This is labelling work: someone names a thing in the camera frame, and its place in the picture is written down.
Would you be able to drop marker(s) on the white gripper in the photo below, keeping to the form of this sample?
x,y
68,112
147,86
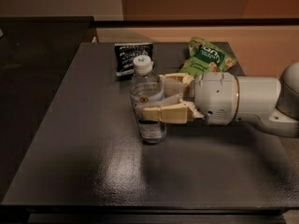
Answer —
x,y
216,97

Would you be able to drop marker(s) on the blue plastic water bottle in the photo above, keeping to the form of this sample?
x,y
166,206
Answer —
x,y
146,89

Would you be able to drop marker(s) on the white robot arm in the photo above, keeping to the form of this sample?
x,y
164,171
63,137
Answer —
x,y
268,104

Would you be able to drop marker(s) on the green snack bag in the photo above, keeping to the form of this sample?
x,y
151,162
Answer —
x,y
206,57

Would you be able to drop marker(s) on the dark blue snack bag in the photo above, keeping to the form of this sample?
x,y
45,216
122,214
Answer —
x,y
125,54

